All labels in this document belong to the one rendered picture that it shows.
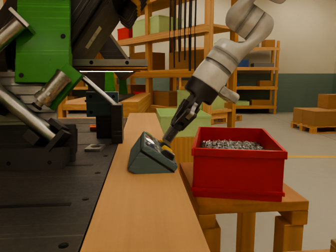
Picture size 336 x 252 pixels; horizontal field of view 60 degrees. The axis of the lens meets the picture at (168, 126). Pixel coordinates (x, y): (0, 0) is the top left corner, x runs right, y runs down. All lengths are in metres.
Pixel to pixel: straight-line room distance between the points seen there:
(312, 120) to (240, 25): 5.84
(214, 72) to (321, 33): 10.18
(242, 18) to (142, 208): 0.45
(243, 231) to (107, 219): 0.74
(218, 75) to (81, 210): 0.39
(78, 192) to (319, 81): 10.40
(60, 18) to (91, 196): 0.42
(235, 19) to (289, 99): 9.71
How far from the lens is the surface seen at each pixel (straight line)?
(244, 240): 1.10
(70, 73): 0.68
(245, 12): 0.68
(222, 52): 0.66
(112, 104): 0.82
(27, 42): 0.73
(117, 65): 0.80
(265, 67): 9.45
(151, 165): 0.56
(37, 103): 0.66
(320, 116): 6.50
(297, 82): 10.43
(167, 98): 3.75
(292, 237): 0.79
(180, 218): 0.40
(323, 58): 10.77
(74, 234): 0.38
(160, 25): 3.89
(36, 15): 0.75
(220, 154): 0.68
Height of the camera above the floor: 1.08
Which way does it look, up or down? 9 degrees down
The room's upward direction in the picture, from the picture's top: straight up
